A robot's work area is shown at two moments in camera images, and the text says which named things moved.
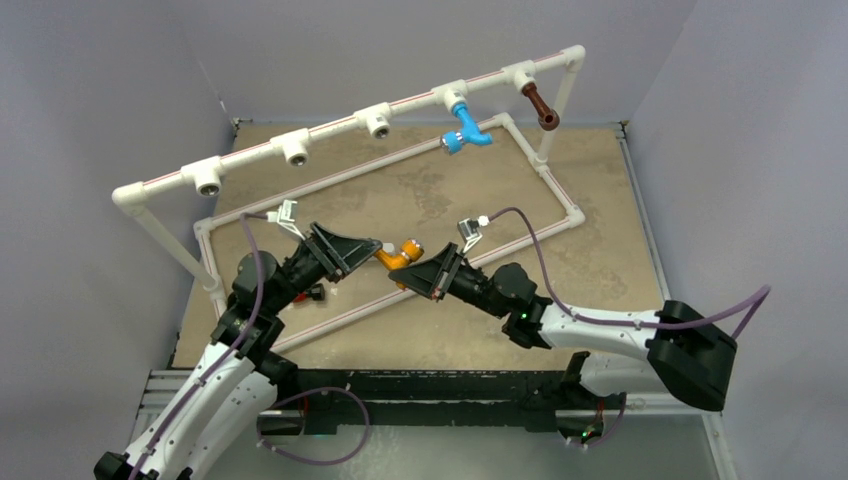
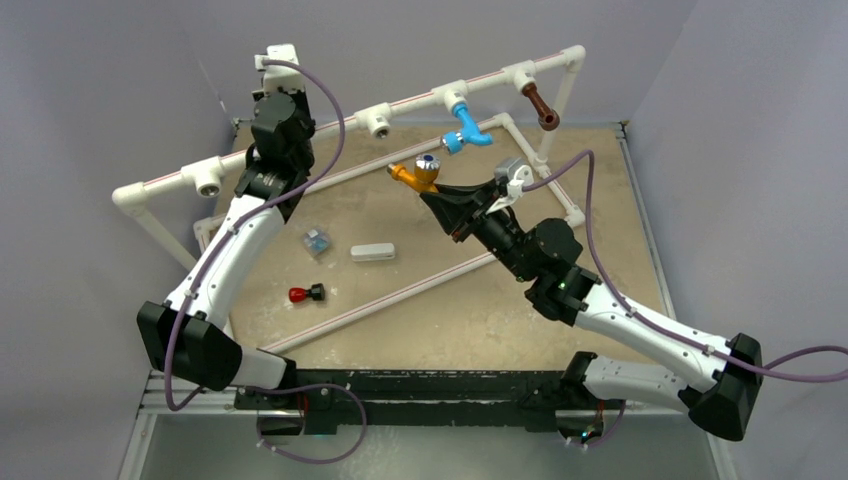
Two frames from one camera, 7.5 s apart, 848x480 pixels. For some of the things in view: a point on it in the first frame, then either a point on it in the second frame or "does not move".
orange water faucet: (411, 251) -> (420, 177)
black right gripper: (423, 277) -> (460, 210)
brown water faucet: (549, 118) does not move
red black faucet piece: (316, 291) does not move
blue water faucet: (453, 142) does not move
